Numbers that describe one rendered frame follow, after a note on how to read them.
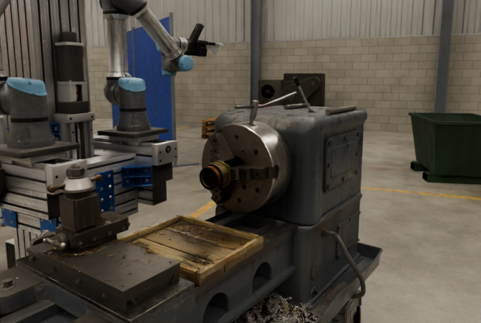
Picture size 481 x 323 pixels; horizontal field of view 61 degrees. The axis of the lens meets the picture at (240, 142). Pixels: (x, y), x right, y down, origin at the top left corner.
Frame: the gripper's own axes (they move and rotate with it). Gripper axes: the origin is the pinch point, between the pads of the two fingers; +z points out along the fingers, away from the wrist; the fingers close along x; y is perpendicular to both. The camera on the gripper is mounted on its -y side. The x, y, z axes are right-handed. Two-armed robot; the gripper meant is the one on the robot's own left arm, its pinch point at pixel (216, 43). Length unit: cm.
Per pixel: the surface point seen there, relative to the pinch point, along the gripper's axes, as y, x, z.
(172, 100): 103, -355, 179
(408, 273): 150, 70, 133
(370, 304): 149, 76, 76
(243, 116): 25, 67, -33
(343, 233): 73, 95, 6
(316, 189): 45, 100, -23
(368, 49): 6, -449, 811
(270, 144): 28, 93, -42
